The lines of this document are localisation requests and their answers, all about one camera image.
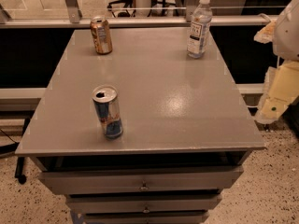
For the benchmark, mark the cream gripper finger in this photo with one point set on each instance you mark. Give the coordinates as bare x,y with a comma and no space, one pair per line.
280,89
265,35

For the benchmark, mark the clear plastic water bottle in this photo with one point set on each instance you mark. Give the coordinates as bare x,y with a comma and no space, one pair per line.
199,29

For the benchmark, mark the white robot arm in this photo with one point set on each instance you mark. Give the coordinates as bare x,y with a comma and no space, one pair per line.
286,34

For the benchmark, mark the orange soda can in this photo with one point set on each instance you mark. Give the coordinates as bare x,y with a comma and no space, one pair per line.
101,35

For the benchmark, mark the blue silver energy drink can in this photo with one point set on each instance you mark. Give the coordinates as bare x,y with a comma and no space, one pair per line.
105,100

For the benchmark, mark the grey drawer cabinet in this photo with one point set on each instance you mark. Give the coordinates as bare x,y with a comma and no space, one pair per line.
176,112

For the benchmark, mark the top drawer with knob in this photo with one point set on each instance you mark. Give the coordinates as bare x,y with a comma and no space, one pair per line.
69,183

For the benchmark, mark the drawer with knob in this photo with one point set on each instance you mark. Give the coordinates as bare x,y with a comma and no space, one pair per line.
146,203
69,183

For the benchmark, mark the middle drawer with knob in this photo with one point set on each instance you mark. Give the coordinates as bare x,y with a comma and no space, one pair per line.
146,203

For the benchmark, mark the bottom drawer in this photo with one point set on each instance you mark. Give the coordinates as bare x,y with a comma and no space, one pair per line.
186,217

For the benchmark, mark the black caster leg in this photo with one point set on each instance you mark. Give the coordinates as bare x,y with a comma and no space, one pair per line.
19,175

